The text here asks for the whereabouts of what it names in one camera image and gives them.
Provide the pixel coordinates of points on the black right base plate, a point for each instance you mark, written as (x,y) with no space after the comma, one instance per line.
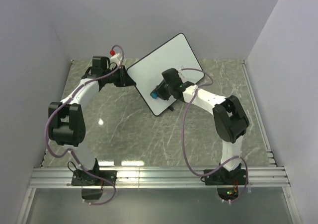
(224,177)

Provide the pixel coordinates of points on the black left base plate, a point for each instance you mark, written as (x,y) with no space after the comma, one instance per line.
(80,178)

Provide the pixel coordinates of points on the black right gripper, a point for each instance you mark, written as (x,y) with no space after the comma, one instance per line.
(161,95)

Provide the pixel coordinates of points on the aluminium mounting rail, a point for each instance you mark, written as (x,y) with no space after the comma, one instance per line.
(142,177)

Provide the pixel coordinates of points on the white board black frame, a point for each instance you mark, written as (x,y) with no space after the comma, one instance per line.
(172,63)

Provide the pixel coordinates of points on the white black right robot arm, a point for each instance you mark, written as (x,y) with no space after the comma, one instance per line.
(231,121)

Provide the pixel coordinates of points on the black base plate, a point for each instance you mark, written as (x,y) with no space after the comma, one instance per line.
(80,178)
(224,177)

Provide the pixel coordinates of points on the blue whiteboard eraser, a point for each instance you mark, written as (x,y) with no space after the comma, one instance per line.
(154,95)

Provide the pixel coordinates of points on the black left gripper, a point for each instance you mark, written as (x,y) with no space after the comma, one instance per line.
(125,80)

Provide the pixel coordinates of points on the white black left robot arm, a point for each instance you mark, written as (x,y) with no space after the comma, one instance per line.
(66,124)

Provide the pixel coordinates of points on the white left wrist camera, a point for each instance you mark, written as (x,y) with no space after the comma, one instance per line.
(116,57)

